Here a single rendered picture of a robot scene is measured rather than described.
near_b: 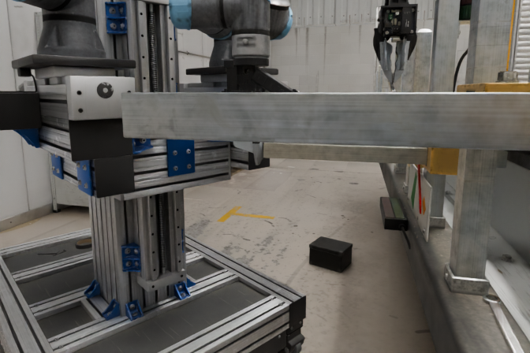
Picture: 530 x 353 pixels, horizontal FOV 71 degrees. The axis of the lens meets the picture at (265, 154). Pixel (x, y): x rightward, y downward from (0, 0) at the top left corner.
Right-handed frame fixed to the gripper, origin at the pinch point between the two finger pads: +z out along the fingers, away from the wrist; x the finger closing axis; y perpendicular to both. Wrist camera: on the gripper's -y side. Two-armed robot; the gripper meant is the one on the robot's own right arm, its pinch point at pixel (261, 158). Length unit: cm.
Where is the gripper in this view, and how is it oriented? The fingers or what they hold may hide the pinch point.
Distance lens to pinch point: 76.9
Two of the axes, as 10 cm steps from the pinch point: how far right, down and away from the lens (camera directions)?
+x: -2.4, 1.6, -9.6
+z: 0.0, 9.9, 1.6
